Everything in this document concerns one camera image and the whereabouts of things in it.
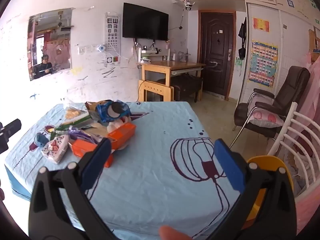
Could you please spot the colourful grid wall poster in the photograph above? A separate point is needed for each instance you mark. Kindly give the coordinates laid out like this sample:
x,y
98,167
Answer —
x,y
262,63

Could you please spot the hanging black bags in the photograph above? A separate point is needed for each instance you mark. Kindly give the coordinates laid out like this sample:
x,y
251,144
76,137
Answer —
x,y
242,35

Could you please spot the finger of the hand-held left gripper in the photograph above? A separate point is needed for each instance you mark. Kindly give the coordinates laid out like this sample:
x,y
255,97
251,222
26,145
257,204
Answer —
x,y
11,127

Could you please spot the blue cookie packet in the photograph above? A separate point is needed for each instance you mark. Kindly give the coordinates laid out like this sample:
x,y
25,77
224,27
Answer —
x,y
105,112

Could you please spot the pink hanging cloth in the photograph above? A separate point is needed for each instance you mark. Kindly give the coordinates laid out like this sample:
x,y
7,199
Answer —
x,y
313,100

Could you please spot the white security camera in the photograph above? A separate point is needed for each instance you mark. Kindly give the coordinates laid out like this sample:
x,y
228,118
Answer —
x,y
189,5

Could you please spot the dark brown door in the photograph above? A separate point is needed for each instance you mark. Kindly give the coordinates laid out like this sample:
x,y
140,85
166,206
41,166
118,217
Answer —
x,y
217,52

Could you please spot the white metal chair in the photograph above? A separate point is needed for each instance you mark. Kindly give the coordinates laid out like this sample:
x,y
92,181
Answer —
x,y
291,120

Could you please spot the wall mirror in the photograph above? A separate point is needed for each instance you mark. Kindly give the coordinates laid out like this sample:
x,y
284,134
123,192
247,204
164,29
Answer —
x,y
50,45

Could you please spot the purple snack packet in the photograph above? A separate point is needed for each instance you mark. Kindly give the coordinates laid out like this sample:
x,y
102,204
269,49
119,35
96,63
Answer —
x,y
80,133

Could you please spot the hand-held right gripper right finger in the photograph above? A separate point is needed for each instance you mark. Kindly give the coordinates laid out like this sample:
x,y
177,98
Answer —
x,y
230,165

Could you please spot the row of wall sockets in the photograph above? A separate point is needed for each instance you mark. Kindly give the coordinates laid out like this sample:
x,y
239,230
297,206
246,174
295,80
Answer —
x,y
88,49

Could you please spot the black wall television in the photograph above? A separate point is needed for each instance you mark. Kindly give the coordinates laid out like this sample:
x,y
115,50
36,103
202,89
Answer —
x,y
145,21

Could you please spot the white patterned packet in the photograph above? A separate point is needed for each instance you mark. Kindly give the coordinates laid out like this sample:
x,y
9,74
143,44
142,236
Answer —
x,y
56,147

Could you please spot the wooden desk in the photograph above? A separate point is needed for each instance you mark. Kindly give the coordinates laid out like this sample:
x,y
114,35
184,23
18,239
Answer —
x,y
170,66

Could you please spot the pink cushion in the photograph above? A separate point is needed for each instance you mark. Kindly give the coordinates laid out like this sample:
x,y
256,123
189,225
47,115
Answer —
x,y
265,116

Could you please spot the person's right hand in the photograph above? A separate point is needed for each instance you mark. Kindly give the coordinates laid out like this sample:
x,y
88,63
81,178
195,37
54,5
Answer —
x,y
172,233

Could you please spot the white desk shelf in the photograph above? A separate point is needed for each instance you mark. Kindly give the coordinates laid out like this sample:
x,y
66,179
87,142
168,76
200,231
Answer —
x,y
150,52

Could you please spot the clear plastic snack packet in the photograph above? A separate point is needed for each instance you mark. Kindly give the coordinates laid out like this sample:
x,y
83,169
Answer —
x,y
72,113

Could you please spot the cream round bun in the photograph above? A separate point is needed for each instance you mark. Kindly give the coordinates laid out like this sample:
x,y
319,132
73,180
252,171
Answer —
x,y
115,126

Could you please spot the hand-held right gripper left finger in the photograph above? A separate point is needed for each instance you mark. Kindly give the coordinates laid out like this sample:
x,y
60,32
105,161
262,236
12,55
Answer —
x,y
96,165

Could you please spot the light blue printed tablecloth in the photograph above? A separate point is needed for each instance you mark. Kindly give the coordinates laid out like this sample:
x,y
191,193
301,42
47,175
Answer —
x,y
155,135

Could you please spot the dark brown bench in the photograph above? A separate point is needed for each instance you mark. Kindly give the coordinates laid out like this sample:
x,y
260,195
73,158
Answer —
x,y
186,83

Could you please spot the brown armchair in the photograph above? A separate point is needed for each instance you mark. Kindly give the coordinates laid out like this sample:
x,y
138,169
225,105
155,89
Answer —
x,y
290,87

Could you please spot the small orange box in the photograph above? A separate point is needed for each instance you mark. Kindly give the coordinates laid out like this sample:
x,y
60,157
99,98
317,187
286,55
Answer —
x,y
82,148

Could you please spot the red yellow wall poster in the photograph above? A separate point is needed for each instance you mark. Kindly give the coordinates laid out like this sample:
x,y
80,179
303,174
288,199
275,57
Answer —
x,y
261,25

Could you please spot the eye chart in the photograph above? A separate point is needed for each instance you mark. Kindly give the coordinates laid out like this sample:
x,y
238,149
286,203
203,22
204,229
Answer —
x,y
113,35

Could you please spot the large orange box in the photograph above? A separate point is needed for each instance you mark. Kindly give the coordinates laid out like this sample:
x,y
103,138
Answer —
x,y
122,132

